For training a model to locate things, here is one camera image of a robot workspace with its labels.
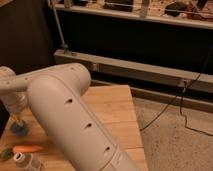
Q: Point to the round blue sponge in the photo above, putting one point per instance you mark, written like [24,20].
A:
[19,130]

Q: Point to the metal pole with base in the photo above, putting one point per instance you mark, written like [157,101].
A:
[64,46]

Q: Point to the white window sill shelf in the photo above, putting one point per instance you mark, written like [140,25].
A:
[144,10]

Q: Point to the orange carrot with green top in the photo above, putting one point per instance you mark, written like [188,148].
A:
[10,151]

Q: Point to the wooden table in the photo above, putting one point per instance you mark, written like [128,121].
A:
[113,105]

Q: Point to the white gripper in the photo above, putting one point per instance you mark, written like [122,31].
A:
[15,103]

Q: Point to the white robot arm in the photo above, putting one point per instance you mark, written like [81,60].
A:
[54,95]

